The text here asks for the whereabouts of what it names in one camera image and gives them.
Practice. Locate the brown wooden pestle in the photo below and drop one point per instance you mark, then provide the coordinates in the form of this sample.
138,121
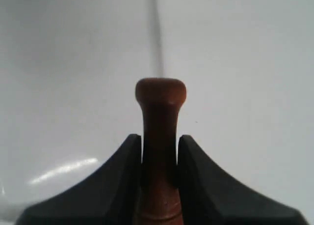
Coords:
159,200

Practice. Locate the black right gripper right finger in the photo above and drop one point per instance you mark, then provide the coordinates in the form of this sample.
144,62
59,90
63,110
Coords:
210,196

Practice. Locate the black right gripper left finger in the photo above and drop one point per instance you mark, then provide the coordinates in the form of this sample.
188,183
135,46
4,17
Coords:
106,197

